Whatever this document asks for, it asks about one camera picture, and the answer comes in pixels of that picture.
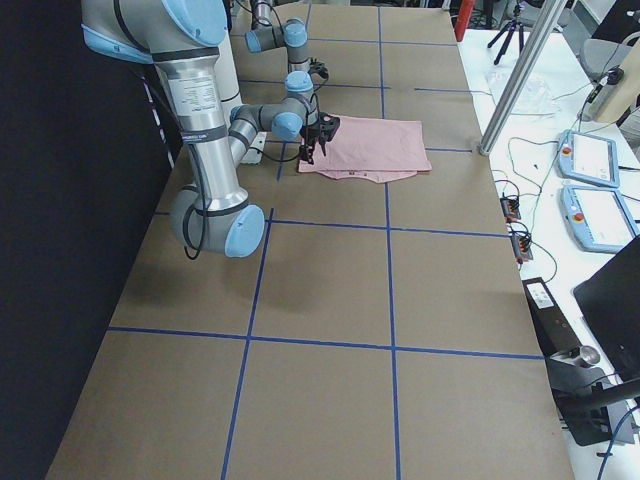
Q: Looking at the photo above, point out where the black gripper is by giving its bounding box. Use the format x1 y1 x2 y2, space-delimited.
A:
299 112 341 165
307 58 329 88

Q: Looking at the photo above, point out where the pink Snoopy t-shirt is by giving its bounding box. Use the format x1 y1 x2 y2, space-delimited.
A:
298 116 432 184

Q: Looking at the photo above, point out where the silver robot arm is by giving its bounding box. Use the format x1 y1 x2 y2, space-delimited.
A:
81 1 340 258
244 1 330 90

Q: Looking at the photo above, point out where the red cylinder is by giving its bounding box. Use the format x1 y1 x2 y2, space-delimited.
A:
454 0 476 42

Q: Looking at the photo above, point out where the black tripod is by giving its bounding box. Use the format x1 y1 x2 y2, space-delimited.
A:
487 1 525 65

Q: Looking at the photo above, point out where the brown paper table cover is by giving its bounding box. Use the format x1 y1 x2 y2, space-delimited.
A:
48 5 573 479

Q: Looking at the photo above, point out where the orange circuit board upper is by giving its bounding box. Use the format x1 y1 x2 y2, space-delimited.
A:
500 195 521 223

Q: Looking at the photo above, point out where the orange circuit board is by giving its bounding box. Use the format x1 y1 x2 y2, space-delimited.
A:
510 230 533 265
500 195 521 223

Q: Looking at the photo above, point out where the clear plastic bag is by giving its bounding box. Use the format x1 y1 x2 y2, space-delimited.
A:
485 69 560 116

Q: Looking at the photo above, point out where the orange circuit board lower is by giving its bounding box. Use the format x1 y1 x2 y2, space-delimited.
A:
510 230 533 265

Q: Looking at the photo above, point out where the upper teach pendant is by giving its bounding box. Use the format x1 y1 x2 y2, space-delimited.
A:
556 130 620 188

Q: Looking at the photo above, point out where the teach pendant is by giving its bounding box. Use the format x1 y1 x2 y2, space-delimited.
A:
560 185 639 254
556 130 620 188

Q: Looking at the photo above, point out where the lower teach pendant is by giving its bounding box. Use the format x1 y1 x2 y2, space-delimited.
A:
560 185 639 254

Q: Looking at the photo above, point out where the black box device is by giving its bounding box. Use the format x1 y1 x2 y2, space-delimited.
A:
522 277 582 357

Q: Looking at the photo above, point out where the black monitor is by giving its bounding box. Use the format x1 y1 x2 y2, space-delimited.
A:
573 239 640 380

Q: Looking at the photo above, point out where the metal knob stand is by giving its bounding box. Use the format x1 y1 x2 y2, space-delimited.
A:
545 345 604 392

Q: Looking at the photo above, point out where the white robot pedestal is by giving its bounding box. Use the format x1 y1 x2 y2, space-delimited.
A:
214 32 267 165

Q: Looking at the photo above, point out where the aluminium frame post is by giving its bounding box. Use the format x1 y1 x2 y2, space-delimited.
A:
478 0 566 156

